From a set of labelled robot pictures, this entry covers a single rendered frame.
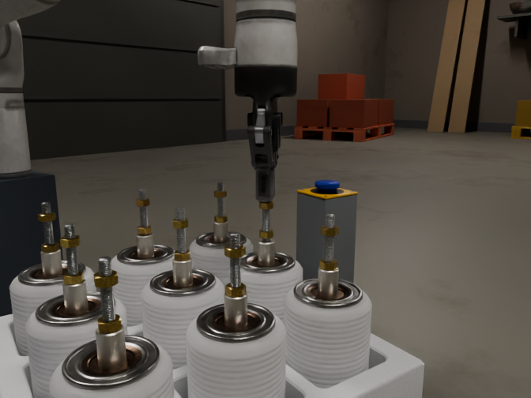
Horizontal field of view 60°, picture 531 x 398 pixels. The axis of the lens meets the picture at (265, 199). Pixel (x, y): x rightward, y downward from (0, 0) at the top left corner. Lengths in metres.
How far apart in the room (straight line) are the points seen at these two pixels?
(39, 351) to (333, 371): 0.29
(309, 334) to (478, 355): 0.53
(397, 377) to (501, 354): 0.48
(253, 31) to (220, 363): 0.35
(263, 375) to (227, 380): 0.03
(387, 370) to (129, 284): 0.33
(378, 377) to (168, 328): 0.23
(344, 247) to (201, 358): 0.39
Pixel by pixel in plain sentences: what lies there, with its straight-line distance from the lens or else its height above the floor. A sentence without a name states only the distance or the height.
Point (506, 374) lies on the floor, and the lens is 0.94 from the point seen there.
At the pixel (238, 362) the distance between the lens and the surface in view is 0.43.
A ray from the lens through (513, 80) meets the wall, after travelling 7.17.
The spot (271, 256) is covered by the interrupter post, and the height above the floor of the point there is 0.26.
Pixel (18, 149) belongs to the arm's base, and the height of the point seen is 0.36.
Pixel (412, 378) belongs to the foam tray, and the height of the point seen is 0.17.
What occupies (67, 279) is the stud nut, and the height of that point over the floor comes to 0.29.
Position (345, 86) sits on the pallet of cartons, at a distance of 5.73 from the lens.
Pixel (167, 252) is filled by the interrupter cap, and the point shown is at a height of 0.25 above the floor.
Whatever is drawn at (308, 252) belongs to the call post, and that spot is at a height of 0.22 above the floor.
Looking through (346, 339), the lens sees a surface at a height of 0.22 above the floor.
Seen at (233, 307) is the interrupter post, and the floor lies 0.27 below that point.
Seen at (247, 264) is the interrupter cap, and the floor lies 0.25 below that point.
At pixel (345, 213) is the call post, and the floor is 0.28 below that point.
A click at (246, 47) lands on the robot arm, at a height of 0.52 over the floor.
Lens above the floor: 0.46
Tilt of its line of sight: 12 degrees down
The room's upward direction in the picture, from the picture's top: straight up
